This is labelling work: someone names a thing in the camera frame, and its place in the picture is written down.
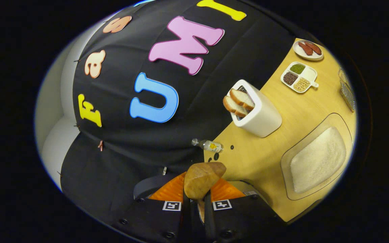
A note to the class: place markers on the red sausage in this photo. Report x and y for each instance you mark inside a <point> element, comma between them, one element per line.
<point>314,48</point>
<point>305,49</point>

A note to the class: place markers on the white round plate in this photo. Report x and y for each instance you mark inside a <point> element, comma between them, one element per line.
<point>311,57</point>

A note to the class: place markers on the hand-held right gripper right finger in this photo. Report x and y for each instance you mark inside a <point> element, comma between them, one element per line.
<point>238,219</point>

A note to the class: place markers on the white toaster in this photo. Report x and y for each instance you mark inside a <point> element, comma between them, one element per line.
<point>265,118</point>

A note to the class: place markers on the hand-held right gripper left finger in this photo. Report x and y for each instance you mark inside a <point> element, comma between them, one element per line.
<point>154,219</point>

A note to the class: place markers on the pink cloth clip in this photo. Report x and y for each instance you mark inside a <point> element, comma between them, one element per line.
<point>100,145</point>

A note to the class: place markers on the wooden spoon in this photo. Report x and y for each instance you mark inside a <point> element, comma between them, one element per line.
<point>201,179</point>

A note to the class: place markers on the black rice cooker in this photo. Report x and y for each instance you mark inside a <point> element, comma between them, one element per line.
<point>144,187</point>

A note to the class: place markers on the white divided dish of beans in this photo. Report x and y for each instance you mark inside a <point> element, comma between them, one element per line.
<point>299,77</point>

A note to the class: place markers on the small glass bottle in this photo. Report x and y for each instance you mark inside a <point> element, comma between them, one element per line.
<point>209,145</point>

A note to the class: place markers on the clear tray of white rice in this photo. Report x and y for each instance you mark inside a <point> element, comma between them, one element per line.
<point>316,162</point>

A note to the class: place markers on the black backdrop cloth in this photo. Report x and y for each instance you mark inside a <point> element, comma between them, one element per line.
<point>130,158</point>

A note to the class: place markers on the bread slice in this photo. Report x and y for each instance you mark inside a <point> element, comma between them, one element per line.
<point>243,98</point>
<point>235,107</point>

